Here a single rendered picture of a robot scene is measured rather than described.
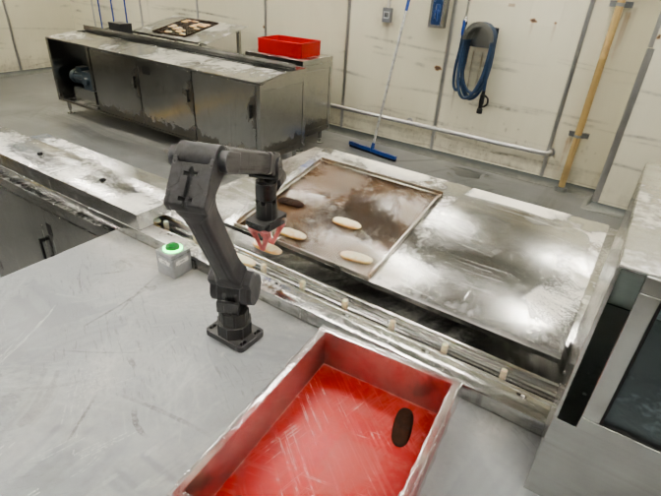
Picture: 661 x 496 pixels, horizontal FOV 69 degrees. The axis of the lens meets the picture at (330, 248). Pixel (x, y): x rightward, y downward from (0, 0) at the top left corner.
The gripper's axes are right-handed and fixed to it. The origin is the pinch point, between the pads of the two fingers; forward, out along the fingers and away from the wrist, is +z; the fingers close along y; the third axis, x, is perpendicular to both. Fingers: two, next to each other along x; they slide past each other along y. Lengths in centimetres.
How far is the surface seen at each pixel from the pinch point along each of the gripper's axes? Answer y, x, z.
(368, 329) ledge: 6.3, 37.4, 7.1
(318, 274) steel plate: -11.2, 10.3, 11.6
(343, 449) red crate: 36, 49, 10
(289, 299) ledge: 8.7, 14.8, 7.1
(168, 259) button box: 17.0, -21.7, 4.9
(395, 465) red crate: 33, 59, 10
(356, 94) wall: -369, -187, 55
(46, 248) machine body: 10, -111, 39
